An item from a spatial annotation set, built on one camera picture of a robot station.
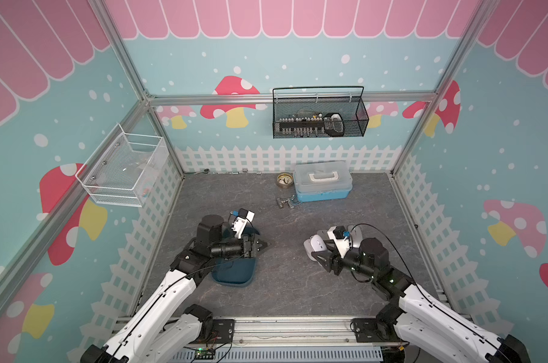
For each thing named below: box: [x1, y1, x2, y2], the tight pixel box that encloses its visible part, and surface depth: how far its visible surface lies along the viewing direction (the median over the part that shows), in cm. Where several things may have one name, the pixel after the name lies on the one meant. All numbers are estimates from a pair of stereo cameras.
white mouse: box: [303, 234, 327, 262], surface depth 75 cm
